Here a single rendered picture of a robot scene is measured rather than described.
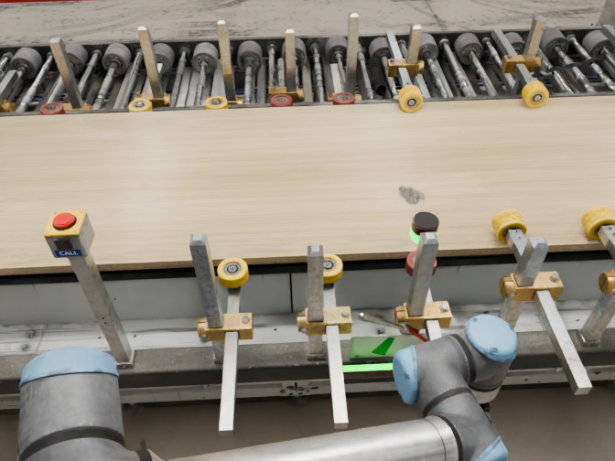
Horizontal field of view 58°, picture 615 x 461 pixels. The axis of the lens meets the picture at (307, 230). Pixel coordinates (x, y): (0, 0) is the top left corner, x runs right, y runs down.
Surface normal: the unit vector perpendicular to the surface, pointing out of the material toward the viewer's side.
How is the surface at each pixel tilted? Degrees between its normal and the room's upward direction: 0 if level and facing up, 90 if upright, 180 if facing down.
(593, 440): 0
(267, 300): 90
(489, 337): 6
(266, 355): 0
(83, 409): 27
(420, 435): 21
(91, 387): 38
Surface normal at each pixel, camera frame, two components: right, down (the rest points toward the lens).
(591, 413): -0.01, -0.71
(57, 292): 0.05, 0.70
